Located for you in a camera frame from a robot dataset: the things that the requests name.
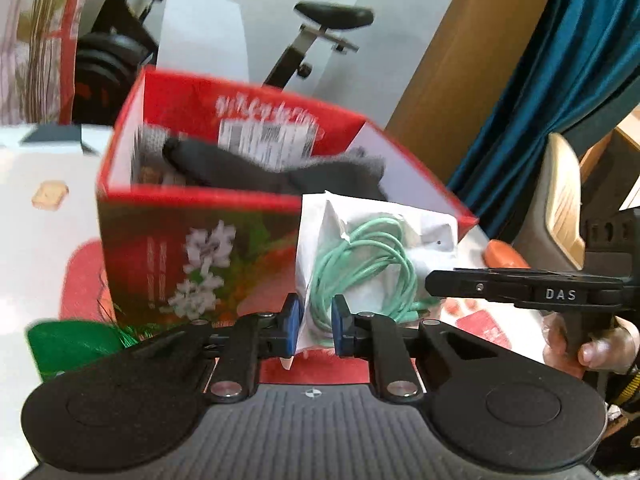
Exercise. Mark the black exercise bike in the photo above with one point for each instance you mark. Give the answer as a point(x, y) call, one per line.
point(115, 60)

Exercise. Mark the beige padded chair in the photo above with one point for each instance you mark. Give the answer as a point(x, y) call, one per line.
point(560, 200)

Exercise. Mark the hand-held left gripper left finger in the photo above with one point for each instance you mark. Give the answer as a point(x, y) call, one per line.
point(292, 321)

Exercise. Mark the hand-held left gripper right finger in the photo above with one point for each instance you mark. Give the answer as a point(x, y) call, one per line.
point(340, 323)

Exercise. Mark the wooden door panel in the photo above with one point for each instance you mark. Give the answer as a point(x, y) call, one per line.
point(475, 60)

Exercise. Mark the red plant-print wall cloth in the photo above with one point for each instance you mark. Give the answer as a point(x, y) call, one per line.
point(30, 60)

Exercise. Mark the person's right hand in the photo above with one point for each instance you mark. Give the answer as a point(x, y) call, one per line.
point(605, 357)

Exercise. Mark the teal curtain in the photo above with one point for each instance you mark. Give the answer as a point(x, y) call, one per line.
point(575, 60)

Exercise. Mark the orange rounded object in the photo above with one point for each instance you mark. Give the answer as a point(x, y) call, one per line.
point(505, 255)

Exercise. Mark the black dotted glove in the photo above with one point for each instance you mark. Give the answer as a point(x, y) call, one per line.
point(225, 165)

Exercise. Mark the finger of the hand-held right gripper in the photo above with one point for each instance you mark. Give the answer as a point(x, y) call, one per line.
point(475, 285)

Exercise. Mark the red cardboard box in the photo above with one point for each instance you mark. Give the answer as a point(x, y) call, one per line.
point(150, 240)

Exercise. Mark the green foil tinsel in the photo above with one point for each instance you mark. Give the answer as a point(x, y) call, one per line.
point(70, 345)

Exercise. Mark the light wooden furniture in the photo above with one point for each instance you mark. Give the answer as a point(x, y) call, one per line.
point(620, 160)

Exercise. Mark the white printed tablecloth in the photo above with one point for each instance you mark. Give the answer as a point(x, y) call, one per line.
point(50, 240)

